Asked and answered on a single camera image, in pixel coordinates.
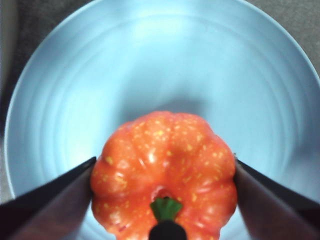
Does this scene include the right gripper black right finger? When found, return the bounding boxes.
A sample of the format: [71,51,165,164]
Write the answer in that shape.
[233,152,320,240]

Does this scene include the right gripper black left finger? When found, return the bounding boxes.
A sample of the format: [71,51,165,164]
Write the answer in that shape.
[0,156,98,240]

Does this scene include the orange pumpkin with green stem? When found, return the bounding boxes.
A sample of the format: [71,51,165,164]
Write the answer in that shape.
[89,111,239,240]

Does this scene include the blue round plate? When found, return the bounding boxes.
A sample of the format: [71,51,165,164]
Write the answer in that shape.
[3,0,320,240]

